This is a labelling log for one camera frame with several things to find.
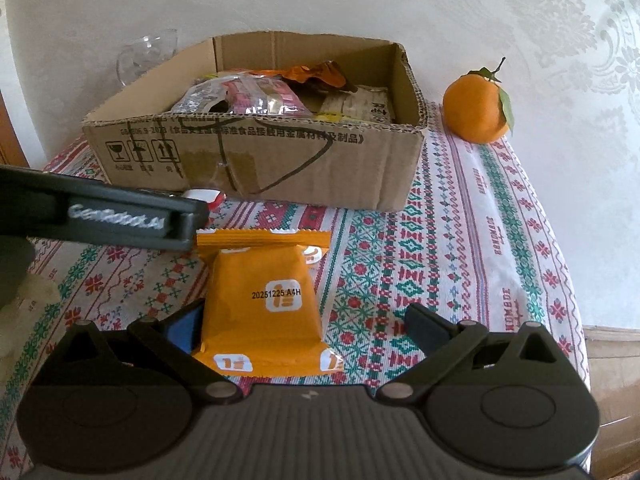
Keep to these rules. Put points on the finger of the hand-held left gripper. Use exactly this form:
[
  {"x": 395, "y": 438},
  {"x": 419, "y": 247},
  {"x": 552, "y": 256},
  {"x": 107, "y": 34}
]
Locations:
[{"x": 115, "y": 215}]

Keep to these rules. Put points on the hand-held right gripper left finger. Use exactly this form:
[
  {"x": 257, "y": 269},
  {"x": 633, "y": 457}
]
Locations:
[{"x": 182, "y": 330}]

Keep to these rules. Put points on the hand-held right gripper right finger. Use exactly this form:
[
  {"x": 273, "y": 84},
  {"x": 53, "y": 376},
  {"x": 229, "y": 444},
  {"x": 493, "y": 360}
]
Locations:
[{"x": 425, "y": 327}]

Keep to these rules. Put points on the orange snack packet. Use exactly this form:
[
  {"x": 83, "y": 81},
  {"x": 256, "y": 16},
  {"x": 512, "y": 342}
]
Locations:
[
  {"x": 310, "y": 72},
  {"x": 260, "y": 305}
]

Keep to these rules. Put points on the silver clear snack packet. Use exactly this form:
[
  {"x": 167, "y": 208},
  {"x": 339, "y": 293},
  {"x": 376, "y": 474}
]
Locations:
[{"x": 197, "y": 97}]

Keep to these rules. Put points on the brown cardboard box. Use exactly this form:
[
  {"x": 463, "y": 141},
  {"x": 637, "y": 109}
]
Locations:
[{"x": 325, "y": 170}]

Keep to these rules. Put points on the pink clear snack packet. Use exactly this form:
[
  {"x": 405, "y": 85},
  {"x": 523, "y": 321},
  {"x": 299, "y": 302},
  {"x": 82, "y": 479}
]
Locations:
[{"x": 260, "y": 92}]

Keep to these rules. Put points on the person's left hand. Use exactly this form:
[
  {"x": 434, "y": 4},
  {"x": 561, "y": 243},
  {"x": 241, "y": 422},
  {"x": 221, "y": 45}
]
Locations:
[{"x": 37, "y": 290}]

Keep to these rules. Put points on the small white red snack packet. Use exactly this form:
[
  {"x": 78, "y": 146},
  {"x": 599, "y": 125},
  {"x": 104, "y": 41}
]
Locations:
[{"x": 202, "y": 195}]

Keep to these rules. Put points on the patterned woven tablecloth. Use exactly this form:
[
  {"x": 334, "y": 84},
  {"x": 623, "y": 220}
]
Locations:
[{"x": 450, "y": 240}]

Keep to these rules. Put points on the brown wooden furniture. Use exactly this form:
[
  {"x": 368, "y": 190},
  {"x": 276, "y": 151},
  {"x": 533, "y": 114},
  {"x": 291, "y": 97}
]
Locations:
[{"x": 10, "y": 135}]

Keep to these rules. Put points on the clear glass cup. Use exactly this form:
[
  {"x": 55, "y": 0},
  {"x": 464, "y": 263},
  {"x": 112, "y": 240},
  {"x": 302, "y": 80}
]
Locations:
[{"x": 145, "y": 52}]

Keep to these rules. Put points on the light wooden furniture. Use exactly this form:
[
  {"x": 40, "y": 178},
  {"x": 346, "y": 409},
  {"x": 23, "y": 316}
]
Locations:
[{"x": 615, "y": 385}]

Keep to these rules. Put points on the orange fruit with leaf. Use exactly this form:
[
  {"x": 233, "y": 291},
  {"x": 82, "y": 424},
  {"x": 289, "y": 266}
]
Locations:
[{"x": 475, "y": 110}]

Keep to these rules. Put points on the beige snack pack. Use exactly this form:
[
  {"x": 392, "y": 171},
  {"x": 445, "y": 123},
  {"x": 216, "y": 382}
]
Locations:
[{"x": 360, "y": 105}]

